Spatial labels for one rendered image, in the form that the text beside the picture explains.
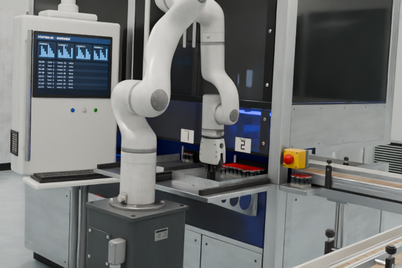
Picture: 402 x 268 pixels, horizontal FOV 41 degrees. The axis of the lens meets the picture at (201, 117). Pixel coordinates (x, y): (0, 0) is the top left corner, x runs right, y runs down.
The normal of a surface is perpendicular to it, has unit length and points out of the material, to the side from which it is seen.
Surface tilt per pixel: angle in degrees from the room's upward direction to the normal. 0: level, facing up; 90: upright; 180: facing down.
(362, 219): 90
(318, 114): 90
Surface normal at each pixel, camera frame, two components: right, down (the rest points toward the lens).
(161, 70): 0.70, -0.33
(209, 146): -0.67, 0.06
